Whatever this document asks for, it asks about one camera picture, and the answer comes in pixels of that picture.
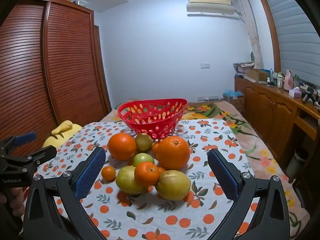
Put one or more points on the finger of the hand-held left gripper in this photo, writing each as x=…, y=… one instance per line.
x=26, y=137
x=45, y=153

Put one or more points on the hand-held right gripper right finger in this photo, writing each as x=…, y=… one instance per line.
x=222, y=173

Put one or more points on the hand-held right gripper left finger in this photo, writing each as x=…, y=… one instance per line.
x=91, y=173

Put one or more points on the large yellow-green citrus fruit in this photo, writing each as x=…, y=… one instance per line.
x=126, y=183
x=173, y=185

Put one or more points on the large orange with green stem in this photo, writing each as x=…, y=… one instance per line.
x=173, y=153

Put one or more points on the small yellow-green citrus fruit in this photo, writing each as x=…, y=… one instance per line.
x=143, y=142

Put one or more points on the red perforated plastic basket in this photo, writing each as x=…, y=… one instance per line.
x=150, y=130

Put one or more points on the person's left hand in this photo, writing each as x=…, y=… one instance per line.
x=18, y=202

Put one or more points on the floral blanket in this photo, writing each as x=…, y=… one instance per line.
x=252, y=135

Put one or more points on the green citrus fruit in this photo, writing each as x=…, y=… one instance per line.
x=142, y=158

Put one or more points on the medium mandarin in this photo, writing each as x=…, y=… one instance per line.
x=147, y=174

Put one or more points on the wooden louvered wardrobe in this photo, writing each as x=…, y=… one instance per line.
x=50, y=67

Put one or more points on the dark trash bin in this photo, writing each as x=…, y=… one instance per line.
x=296, y=163

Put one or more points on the orange-print white cloth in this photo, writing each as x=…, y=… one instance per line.
x=155, y=212

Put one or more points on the box of blue bags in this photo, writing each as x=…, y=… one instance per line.
x=233, y=98

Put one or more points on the wooden sideboard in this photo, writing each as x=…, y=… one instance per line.
x=270, y=110

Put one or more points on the brown cardboard box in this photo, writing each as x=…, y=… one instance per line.
x=257, y=74

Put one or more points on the stack of papers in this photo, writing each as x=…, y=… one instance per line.
x=243, y=67

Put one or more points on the group of small bottles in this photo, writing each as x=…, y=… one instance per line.
x=275, y=78

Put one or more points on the pink tissue box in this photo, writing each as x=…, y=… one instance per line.
x=295, y=93

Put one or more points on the pink bottle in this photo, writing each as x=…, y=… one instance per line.
x=288, y=81

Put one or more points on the black mini tripod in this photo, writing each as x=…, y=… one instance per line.
x=308, y=93

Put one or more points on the white patterned curtain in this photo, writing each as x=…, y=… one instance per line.
x=252, y=30

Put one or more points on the window blind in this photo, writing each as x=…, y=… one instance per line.
x=292, y=30

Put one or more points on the grey wall socket strip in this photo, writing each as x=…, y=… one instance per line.
x=208, y=97

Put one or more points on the white wall switch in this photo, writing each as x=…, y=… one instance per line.
x=205, y=65

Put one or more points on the wall air conditioner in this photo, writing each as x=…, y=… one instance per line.
x=211, y=3

